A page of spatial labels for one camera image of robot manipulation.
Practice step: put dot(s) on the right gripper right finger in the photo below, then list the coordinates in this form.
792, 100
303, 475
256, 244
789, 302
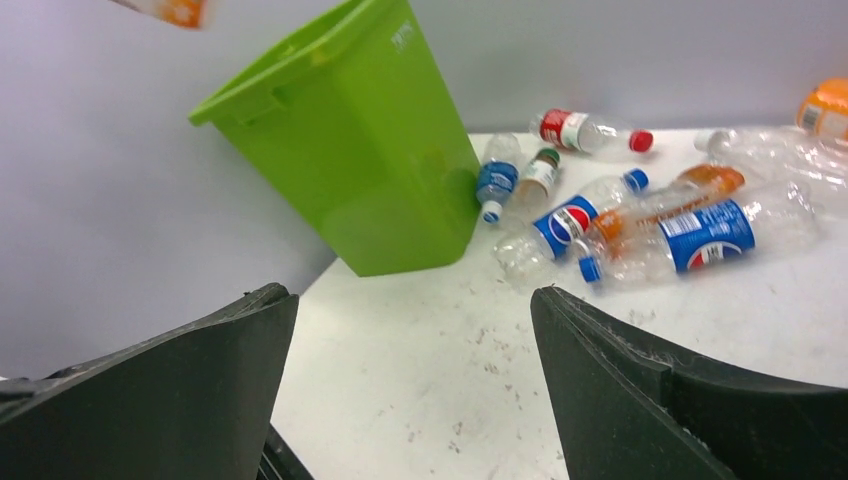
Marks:
631, 405

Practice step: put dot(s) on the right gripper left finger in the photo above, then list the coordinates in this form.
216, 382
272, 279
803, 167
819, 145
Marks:
192, 403

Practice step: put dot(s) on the blue label blue cap bottle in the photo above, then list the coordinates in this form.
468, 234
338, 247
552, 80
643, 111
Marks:
770, 220

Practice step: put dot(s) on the crushed orange tea bottle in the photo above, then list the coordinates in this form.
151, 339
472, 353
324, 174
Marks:
187, 14

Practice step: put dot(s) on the blue label bottle near bin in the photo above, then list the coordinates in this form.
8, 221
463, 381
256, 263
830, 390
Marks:
498, 176

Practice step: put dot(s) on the green plastic bin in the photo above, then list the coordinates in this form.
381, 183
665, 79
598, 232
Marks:
350, 120

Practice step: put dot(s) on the pepsi bottle centre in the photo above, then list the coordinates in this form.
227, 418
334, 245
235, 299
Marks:
546, 239

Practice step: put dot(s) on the orange label slim bottle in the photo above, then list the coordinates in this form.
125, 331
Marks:
701, 185

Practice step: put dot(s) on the green cap white label bottle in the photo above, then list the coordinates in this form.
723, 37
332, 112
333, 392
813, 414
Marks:
531, 195

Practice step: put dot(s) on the red label clear bottle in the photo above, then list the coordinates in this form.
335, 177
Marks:
589, 134

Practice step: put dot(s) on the clear crushed bottle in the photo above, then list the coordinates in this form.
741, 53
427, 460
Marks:
772, 153

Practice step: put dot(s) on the orange bottle at back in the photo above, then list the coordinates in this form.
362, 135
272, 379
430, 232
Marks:
824, 111

